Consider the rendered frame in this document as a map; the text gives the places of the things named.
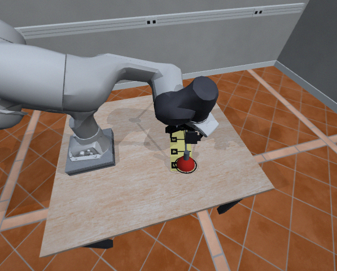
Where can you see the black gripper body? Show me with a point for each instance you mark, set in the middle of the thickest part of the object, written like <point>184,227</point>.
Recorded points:
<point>187,127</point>

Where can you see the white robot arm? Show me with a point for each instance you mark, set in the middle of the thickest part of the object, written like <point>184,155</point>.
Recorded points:
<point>33,78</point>

